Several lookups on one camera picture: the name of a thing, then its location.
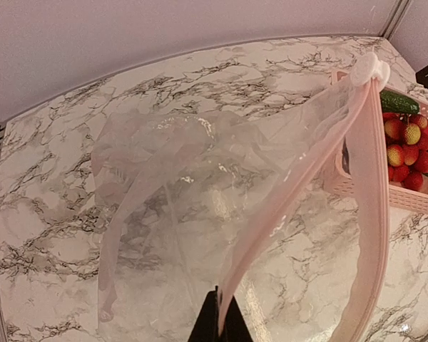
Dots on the right aluminium corner post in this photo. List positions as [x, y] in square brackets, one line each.
[394, 18]

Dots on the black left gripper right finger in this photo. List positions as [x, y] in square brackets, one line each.
[235, 328]

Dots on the pink plastic basket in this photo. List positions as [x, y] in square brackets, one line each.
[338, 181]

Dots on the clear zip top bag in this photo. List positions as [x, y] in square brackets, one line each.
[192, 202]

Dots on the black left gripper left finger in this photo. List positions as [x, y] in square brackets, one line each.
[206, 324]

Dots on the bunch of red lychees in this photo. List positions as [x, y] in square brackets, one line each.
[406, 139]

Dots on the green cucumber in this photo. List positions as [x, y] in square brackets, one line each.
[392, 102]

